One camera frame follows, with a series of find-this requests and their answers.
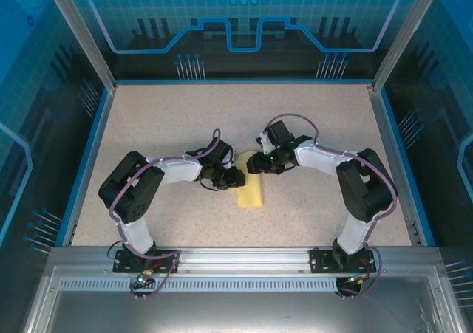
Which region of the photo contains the yellow cloth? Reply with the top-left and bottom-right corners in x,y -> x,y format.
236,151 -> 266,209

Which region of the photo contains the grey metal tray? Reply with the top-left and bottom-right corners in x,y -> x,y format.
21,265 -> 467,333

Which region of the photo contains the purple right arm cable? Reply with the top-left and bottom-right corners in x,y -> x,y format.
268,113 -> 399,301

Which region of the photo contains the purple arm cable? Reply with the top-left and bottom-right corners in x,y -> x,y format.
108,128 -> 222,301
268,113 -> 399,301

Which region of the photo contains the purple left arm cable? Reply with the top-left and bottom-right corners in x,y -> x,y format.
108,128 -> 222,301

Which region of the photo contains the aluminium mounting rail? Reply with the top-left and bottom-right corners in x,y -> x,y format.
50,246 -> 441,275

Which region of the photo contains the slotted grey cable duct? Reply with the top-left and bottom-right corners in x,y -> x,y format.
58,278 -> 421,293

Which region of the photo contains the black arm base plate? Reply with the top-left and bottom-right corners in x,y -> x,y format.
309,247 -> 375,274
112,249 -> 182,274

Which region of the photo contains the aluminium side rail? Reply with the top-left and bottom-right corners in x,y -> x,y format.
61,84 -> 118,248
367,83 -> 426,247

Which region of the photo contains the cable connector with green light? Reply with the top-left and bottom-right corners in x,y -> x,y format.
135,269 -> 155,286
345,272 -> 372,286

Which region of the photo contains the aluminium frame post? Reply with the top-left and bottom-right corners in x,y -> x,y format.
41,0 -> 118,92
370,0 -> 447,92

